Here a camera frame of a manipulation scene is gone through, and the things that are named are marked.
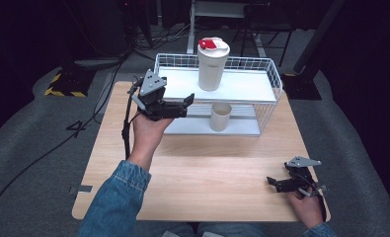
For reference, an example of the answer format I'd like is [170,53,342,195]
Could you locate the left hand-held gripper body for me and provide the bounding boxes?
[131,68,171,122]

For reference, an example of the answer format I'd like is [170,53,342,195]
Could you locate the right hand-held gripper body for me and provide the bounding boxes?
[284,156,329,198]

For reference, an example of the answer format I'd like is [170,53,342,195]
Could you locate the white cup with red lid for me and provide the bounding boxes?
[196,37,231,93]

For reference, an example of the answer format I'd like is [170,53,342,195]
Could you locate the white wire shelf rack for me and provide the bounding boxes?
[152,52,284,138]

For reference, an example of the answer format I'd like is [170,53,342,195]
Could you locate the person's right hand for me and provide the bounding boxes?
[285,191,326,230]

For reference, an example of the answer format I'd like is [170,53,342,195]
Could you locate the person's left hand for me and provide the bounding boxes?
[126,112,175,172]

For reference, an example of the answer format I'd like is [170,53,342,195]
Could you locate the grey round stand base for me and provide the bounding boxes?
[73,56,125,69]

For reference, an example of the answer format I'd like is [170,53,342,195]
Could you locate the person's legs in jeans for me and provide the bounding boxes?
[134,221,273,237]

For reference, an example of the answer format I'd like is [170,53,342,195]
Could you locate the grey tape strip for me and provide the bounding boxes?
[68,185,94,196]

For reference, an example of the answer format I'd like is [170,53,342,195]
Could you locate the black chair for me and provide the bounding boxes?
[232,2,296,68]

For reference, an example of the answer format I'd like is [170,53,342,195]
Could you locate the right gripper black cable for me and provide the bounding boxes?
[316,193,329,223]

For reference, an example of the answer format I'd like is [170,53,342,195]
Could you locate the bundle of floor cables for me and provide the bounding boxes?
[129,18,196,51]

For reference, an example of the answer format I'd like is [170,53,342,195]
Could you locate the white desk frame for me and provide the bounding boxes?
[186,0,250,55]

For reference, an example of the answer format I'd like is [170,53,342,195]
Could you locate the black yellow striped base plate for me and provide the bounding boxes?
[43,67,97,99]

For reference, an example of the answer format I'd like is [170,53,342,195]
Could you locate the black slanted post with base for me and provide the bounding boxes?
[280,0,348,101]

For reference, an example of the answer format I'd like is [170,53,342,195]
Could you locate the long black floor cable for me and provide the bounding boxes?
[0,48,131,237]

